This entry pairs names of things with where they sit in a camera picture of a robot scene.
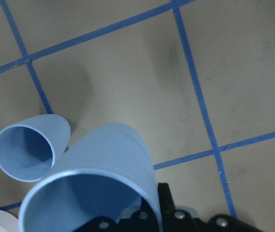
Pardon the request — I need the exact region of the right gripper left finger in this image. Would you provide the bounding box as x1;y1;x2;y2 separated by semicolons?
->
79;199;159;232

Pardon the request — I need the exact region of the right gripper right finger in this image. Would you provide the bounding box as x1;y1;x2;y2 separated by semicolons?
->
158;183;258;232

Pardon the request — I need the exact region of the blue cup carried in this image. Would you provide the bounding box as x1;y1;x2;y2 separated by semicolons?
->
19;123;162;232

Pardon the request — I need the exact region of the blue cup standing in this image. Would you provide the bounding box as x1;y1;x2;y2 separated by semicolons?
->
0;114;71;182

